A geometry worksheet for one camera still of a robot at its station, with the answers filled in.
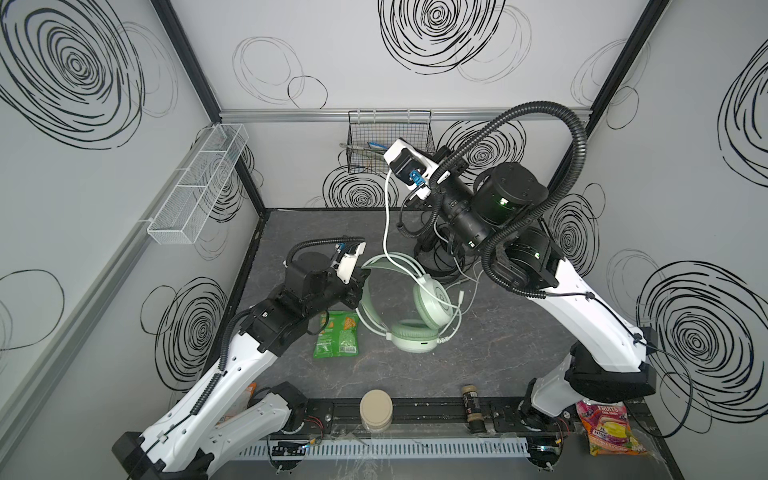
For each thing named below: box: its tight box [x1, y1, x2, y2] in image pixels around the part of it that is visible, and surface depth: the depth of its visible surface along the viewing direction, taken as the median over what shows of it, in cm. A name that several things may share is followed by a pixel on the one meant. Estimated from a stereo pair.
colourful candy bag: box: [576, 398, 647, 457], surface depth 70 cm
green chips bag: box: [313, 310, 359, 359], surface depth 84 cm
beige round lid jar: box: [359, 389, 393, 433], surface depth 71 cm
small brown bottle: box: [462, 384, 487, 434], surface depth 74 cm
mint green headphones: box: [356, 252, 454, 354], surface depth 59 cm
